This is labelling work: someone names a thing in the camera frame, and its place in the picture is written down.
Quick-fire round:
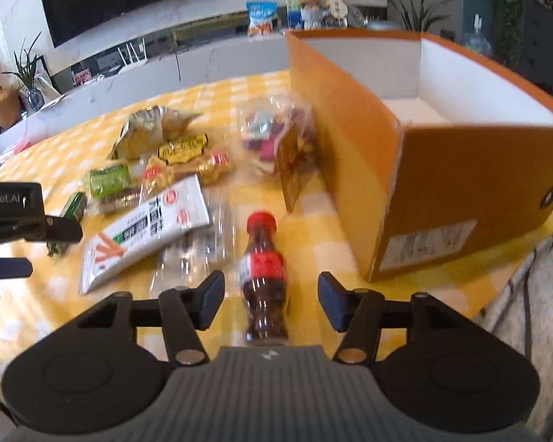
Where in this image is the blue water jug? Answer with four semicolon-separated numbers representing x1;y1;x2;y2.
461;14;493;56

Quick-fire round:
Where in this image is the green raisin packet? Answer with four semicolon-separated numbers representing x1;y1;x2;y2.
84;163;131;200

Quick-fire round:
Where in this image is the plant in glass vase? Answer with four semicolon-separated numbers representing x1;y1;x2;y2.
2;32;47;111

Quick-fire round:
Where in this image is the dark photo frame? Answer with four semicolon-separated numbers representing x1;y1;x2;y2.
32;55;52;93

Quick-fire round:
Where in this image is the orange cardboard box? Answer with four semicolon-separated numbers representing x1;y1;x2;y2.
286;29;553;283

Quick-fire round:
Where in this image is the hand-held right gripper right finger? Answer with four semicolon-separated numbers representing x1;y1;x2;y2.
318;271;477;364

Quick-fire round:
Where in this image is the grey striped cloth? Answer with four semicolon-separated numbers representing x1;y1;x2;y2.
474;230;553;442

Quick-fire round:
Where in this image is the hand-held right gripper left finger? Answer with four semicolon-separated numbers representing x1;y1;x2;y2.
76;271;226;366

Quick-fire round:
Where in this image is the yellow checked tablecloth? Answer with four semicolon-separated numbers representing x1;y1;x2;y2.
0;70;553;378

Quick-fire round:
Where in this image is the small cola bottle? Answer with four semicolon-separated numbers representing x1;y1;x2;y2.
240;211;290;344

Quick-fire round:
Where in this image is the long-leaved potted plant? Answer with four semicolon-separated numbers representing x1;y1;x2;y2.
378;0;457;33

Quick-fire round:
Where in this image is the yellow-labelled fried snack packet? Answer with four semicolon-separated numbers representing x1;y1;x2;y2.
140;133;236;189

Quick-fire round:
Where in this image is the white marble television console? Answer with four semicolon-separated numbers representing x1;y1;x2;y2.
0;7;397;162

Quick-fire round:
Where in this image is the crumpled green silver bag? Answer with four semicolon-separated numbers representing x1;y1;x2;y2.
107;106;204;161

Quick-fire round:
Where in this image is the blue snack bag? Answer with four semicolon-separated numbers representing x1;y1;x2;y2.
246;1;278;38

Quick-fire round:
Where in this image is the clear bag of colourful candy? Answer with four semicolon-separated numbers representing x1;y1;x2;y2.
236;93;319;213

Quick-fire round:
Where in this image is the long white snack packet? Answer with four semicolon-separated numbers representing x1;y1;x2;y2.
78;175;211;295

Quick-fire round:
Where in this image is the white router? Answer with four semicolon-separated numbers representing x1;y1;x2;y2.
118;41;150;74

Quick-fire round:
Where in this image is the teddy bear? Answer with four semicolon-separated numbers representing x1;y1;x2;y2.
301;0;324;28

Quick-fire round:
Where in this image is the gold vase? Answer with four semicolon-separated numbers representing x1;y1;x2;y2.
0;87;21;130

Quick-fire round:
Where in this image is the dark cabinet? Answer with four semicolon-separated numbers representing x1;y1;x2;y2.
521;0;553;97

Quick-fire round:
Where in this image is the small dark green packet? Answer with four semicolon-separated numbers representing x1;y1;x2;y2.
46;192;88;256

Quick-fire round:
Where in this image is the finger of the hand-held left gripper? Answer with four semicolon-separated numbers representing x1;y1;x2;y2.
0;258;33;283
25;214;84;245

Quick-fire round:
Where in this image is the clear plastic tray packet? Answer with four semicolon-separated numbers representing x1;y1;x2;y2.
154;193;238;298

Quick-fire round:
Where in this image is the leafy green plant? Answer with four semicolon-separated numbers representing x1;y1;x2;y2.
479;0;531;65

